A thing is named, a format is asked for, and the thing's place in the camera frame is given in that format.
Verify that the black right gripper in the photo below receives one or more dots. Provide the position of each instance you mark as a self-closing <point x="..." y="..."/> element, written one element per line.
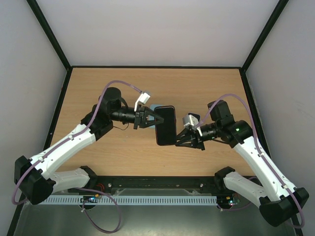
<point x="196" y="138"/>

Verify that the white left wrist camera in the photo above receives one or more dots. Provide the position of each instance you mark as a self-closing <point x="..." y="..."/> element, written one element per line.
<point x="142" y="99"/>

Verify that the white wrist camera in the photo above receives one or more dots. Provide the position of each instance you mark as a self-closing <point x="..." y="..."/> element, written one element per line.
<point x="191" y="120"/>
<point x="142" y="99"/>

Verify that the light blue card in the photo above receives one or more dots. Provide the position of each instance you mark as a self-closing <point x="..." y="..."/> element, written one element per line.
<point x="155" y="107"/>

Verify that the black enclosure frame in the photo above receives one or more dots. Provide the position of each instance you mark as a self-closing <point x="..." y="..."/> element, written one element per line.
<point x="243" y="69"/>

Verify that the purple smartphone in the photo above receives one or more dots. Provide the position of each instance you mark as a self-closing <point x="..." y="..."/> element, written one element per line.
<point x="166" y="125"/>

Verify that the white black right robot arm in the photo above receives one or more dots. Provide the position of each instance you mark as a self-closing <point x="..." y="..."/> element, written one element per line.
<point x="276" y="197"/>

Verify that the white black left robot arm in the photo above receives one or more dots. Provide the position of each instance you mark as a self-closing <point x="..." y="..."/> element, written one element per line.
<point x="37" y="177"/>

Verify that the circuit board with leds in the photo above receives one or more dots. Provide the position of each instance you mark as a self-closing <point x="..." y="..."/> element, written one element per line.
<point x="234" y="199"/>
<point x="91" y="199"/>

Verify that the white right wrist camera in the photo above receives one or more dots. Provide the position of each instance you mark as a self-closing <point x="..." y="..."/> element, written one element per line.
<point x="191" y="120"/>

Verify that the right circuit board with leds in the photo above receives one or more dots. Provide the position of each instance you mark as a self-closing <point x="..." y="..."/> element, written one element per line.
<point x="234" y="199"/>

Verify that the left circuit board with leds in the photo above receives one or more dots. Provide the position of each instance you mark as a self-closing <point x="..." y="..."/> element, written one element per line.
<point x="91" y="199"/>

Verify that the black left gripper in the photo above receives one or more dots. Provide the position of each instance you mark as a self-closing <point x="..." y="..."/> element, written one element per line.
<point x="141" y="117"/>

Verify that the grey metal front plate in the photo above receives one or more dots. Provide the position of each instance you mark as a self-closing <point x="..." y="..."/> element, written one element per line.
<point x="41" y="220"/>

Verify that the white slotted cable duct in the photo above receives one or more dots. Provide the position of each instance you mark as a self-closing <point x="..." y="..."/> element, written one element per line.
<point x="136" y="200"/>

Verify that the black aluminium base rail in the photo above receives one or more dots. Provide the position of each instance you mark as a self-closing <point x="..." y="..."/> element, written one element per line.
<point x="203" y="185"/>

